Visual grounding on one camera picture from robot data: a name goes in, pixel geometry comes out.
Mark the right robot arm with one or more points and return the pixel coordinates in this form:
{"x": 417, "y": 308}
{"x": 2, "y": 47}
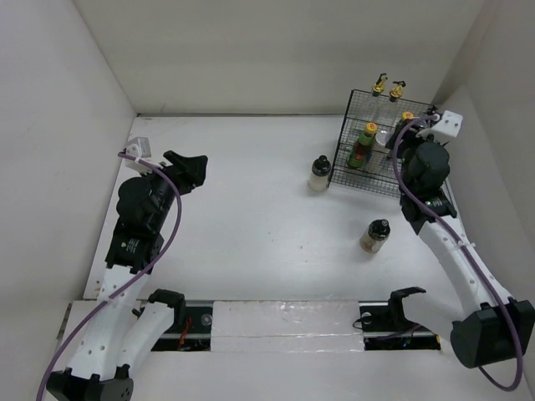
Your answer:
{"x": 490, "y": 326}

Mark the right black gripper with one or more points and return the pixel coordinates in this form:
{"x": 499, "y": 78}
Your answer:
{"x": 409, "y": 137}

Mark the black wire rack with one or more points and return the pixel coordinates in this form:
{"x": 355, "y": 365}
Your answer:
{"x": 377, "y": 173}

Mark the black cap brown spice jar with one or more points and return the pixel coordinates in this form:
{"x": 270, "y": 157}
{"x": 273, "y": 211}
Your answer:
{"x": 375, "y": 236}

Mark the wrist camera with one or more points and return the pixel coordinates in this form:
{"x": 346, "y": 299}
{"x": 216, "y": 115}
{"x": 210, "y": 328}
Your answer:
{"x": 138, "y": 148}
{"x": 443, "y": 127}

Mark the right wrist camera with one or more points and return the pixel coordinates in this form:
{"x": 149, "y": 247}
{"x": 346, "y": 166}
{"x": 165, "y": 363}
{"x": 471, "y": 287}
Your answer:
{"x": 443, "y": 127}

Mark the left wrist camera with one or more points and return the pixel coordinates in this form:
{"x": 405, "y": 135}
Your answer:
{"x": 138, "y": 148}

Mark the metal base rail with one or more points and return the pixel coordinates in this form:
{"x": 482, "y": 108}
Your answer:
{"x": 194, "y": 334}

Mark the silver lid jar blue label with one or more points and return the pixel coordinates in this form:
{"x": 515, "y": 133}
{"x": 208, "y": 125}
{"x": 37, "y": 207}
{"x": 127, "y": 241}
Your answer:
{"x": 381, "y": 139}

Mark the black cap white spice jar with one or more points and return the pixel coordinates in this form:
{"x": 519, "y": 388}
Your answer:
{"x": 319, "y": 175}

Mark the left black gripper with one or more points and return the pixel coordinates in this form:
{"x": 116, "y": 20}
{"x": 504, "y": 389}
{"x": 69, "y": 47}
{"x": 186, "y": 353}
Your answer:
{"x": 189, "y": 171}

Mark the dark sauce glass cruet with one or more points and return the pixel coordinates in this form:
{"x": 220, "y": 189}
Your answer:
{"x": 376, "y": 92}

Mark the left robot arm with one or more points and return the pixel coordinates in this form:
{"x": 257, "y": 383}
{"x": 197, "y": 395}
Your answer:
{"x": 97, "y": 360}

